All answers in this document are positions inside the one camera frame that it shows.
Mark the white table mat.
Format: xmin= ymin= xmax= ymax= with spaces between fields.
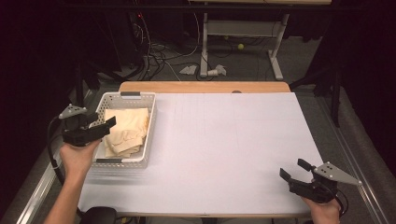
xmin=78 ymin=91 xmax=327 ymax=217

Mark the person's left hand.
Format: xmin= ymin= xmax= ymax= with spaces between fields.
xmin=59 ymin=138 xmax=102 ymax=183

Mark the black rounded object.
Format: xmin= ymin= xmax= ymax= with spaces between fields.
xmin=79 ymin=206 xmax=119 ymax=224

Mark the crumpled white paper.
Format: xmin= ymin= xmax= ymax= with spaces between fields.
xmin=214 ymin=63 xmax=228 ymax=77
xmin=178 ymin=64 xmax=198 ymax=76

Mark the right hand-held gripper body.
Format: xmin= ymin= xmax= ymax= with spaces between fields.
xmin=288 ymin=161 xmax=363 ymax=204

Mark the wooden table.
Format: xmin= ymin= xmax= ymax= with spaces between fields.
xmin=99 ymin=80 xmax=316 ymax=219

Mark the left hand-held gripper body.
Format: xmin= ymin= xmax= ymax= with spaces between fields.
xmin=58 ymin=104 xmax=110 ymax=147

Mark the cream cloth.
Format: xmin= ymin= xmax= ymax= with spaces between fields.
xmin=102 ymin=106 xmax=150 ymax=159

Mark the white perforated plastic basket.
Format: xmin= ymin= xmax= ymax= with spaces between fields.
xmin=90 ymin=91 xmax=158 ymax=170

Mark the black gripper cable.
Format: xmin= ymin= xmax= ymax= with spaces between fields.
xmin=46 ymin=116 xmax=86 ymax=218
xmin=332 ymin=186 xmax=350 ymax=217

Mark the white metal desk frame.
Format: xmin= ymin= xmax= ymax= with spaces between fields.
xmin=190 ymin=0 xmax=332 ymax=81

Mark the tangle of floor cables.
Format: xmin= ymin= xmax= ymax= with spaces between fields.
xmin=132 ymin=12 xmax=202 ymax=82

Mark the person's right hand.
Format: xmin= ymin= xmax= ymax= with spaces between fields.
xmin=301 ymin=196 xmax=342 ymax=224

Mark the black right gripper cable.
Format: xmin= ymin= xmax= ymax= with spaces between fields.
xmin=332 ymin=186 xmax=350 ymax=217

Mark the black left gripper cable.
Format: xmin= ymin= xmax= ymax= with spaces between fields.
xmin=46 ymin=116 xmax=86 ymax=218

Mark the aluminium rail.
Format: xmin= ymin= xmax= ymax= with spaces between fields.
xmin=15 ymin=89 xmax=95 ymax=224
xmin=317 ymin=95 xmax=390 ymax=224

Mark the black metal stand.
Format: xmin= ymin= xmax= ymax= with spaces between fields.
xmin=289 ymin=66 xmax=344 ymax=129
xmin=72 ymin=61 xmax=101 ymax=108

